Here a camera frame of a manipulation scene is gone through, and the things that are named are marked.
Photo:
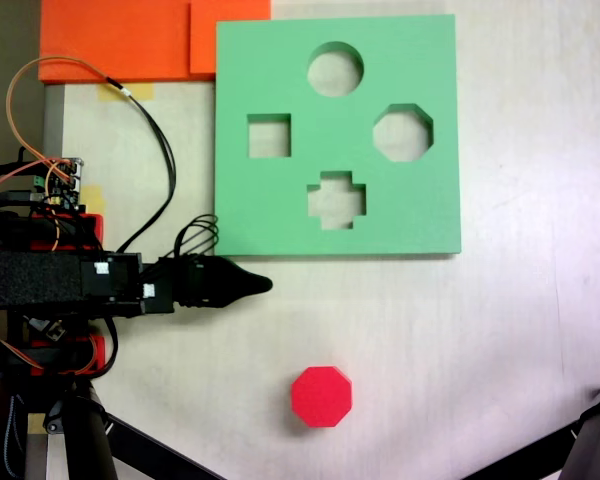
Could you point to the yellow masking tape piece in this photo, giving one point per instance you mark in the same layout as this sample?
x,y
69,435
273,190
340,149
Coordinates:
x,y
95,197
36,424
140,91

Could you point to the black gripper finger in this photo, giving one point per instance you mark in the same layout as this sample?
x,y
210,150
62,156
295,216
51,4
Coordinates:
x,y
235,274
235,292

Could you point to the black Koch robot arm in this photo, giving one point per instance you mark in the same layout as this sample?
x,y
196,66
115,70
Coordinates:
x,y
30,280

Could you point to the red octagonal pillar block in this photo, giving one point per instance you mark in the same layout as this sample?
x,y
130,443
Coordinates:
x,y
321,397

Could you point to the red printed base bracket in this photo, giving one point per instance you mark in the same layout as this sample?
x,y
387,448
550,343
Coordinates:
x,y
99,350
97,230

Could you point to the black driver board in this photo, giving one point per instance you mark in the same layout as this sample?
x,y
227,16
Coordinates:
x,y
55,331

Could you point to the green shape sorter board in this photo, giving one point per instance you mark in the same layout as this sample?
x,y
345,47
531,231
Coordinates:
x,y
280,225

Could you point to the orange flat block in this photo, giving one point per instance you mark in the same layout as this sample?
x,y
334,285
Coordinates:
x,y
115,40

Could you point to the notched black tripod leg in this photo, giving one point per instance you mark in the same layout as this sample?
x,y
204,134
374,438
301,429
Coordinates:
x,y
595,440

